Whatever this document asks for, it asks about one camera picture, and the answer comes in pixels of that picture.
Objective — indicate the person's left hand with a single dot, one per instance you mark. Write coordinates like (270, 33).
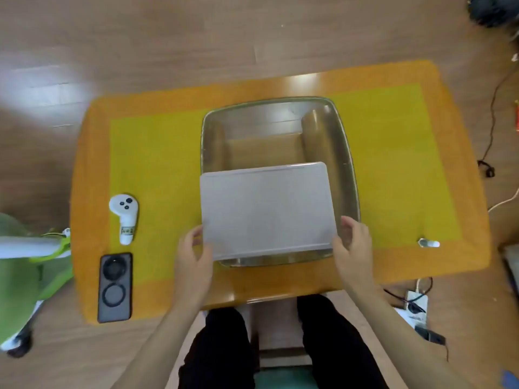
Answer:
(192, 275)

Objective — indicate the person's right hand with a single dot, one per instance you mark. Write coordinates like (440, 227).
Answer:
(357, 259)

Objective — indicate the white box lid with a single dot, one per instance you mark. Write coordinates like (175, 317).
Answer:
(267, 210)

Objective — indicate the person's right forearm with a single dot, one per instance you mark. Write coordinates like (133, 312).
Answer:
(401, 344)

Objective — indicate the person's left forearm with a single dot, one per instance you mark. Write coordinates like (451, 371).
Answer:
(158, 352)

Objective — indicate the person's black trousers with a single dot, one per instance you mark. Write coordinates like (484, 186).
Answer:
(219, 352)

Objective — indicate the small silver clip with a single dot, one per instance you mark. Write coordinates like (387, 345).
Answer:
(428, 243)

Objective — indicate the white power strip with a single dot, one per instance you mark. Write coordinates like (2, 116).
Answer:
(415, 305)

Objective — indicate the black smartphone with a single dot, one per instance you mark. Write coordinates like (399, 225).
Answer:
(115, 287)

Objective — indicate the white handheld controller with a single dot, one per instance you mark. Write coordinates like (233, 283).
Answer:
(126, 222)

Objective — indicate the yellow table mat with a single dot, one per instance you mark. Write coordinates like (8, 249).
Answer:
(385, 157)

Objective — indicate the black power adapter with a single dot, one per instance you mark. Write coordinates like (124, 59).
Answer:
(432, 338)

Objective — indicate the green seat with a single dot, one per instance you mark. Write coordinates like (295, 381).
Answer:
(284, 380)

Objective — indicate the stainless steel tray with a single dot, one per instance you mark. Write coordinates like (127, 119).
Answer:
(263, 129)

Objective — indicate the green and white chair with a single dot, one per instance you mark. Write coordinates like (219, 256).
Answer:
(16, 287)

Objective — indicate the black garbage bag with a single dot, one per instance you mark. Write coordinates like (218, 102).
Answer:
(492, 10)

